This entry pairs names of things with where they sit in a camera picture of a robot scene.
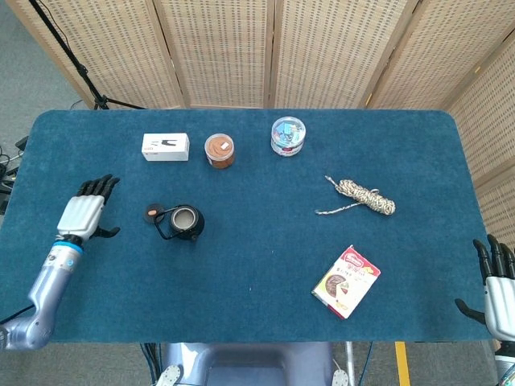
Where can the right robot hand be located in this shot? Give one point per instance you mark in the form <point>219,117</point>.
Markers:
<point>497,305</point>

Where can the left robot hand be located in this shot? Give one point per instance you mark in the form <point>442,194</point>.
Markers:
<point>85,211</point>

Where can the black lid with wooden knob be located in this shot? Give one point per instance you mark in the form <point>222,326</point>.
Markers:
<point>153,213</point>

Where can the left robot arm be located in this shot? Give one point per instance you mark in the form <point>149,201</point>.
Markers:
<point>44,293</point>

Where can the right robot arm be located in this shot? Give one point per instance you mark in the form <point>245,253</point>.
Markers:
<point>505,362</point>

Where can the black kettle with handle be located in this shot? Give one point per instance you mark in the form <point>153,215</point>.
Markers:
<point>180,222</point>

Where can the white cardboard box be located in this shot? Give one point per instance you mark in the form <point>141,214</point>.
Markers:
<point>165,147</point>

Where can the yellow floor tape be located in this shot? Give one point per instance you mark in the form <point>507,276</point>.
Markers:
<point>402,364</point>

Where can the brown plastic jar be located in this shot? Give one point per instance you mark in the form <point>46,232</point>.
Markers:
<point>219,150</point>

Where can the black tripod stand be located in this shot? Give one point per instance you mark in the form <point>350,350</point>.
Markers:
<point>70,60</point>

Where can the red cake mix box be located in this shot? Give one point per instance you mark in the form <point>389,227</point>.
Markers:
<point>346,281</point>

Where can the blue table mat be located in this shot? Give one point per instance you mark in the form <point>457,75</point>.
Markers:
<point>249,249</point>

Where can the clear jar of binder clips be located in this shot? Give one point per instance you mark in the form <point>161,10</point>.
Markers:
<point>287,136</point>

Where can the robot torso base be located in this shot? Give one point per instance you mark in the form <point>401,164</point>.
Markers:
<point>249,364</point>

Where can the wicker folding screen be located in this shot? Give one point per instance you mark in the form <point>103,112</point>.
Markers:
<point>281,52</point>

